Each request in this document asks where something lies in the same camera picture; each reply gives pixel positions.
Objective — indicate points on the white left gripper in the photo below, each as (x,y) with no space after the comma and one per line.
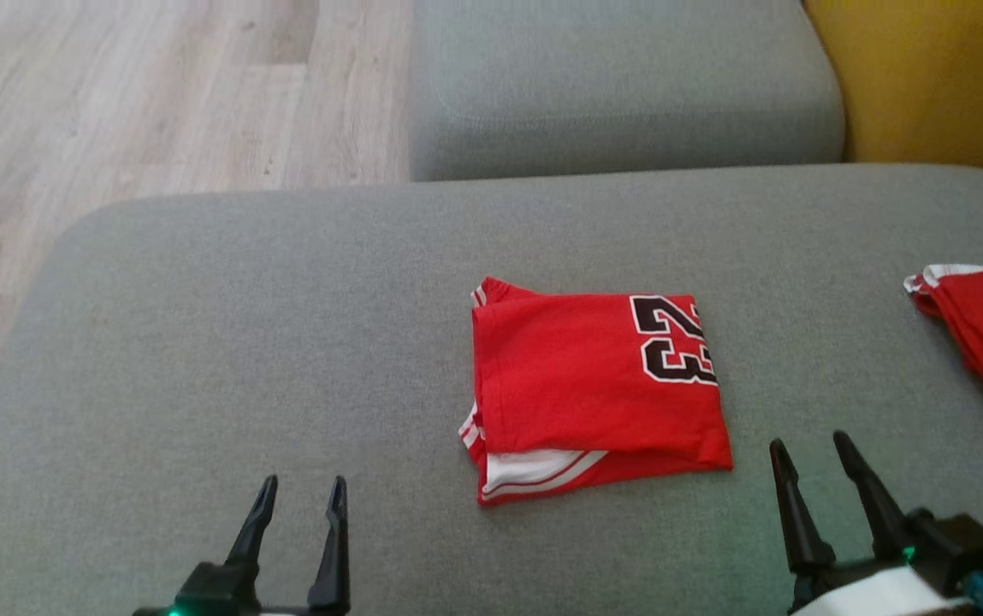
(217,595)

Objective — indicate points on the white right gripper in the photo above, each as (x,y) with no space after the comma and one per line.
(867,595)

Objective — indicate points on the yellow cushion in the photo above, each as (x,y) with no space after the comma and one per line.
(944,77)

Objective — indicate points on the small grey sofa cushion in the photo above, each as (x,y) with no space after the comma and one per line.
(628,85)

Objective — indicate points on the red basketball jersey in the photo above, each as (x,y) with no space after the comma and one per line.
(585,385)

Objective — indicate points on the large grey sofa seat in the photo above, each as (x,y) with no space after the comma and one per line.
(286,342)

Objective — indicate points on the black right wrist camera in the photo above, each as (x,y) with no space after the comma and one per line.
(953,547)

